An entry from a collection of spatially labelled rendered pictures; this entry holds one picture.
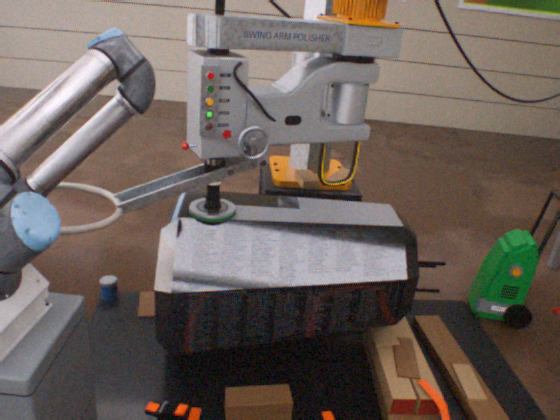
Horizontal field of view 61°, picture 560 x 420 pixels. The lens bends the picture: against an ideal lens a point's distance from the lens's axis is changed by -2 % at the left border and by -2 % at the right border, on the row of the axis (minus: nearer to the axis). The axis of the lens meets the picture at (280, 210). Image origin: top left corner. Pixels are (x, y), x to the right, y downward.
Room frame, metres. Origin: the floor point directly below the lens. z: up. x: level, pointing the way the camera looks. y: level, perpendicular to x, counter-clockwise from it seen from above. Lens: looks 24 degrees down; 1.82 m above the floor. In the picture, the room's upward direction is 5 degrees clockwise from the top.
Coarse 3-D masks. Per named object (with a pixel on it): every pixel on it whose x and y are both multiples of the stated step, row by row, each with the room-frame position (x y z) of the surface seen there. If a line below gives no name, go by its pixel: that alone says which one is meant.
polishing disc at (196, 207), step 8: (200, 200) 2.13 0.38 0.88; (224, 200) 2.15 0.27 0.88; (192, 208) 2.03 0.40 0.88; (200, 208) 2.04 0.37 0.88; (224, 208) 2.06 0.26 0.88; (232, 208) 2.07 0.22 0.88; (200, 216) 1.97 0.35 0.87; (208, 216) 1.97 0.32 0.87; (216, 216) 1.97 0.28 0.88; (224, 216) 1.99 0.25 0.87
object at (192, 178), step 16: (224, 160) 2.14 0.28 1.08; (240, 160) 2.18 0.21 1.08; (256, 160) 2.10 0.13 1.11; (176, 176) 2.04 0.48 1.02; (192, 176) 2.08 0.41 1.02; (208, 176) 2.00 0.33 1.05; (224, 176) 2.03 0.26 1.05; (128, 192) 1.95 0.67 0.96; (144, 192) 1.98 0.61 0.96; (160, 192) 1.90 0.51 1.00; (176, 192) 1.93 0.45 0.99; (128, 208) 1.84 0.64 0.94
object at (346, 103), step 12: (336, 84) 2.30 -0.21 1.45; (348, 84) 2.29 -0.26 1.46; (360, 84) 2.30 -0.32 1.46; (336, 96) 2.30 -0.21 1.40; (348, 96) 2.28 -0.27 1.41; (360, 96) 2.29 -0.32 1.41; (336, 108) 2.29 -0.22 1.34; (348, 108) 2.28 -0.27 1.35; (360, 108) 2.30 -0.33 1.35; (336, 120) 2.29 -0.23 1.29; (348, 120) 2.28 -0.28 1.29; (360, 120) 2.31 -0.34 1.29
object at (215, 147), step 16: (192, 64) 2.05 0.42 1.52; (224, 64) 1.97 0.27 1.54; (192, 80) 2.04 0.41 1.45; (224, 80) 1.97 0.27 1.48; (240, 80) 2.00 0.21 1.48; (192, 96) 2.04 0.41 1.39; (224, 96) 1.97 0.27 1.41; (240, 96) 2.00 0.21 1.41; (192, 112) 2.04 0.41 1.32; (240, 112) 2.01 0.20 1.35; (192, 128) 2.03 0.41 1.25; (224, 128) 1.98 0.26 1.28; (240, 128) 2.01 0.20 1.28; (208, 144) 1.94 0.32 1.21; (224, 144) 1.98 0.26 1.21
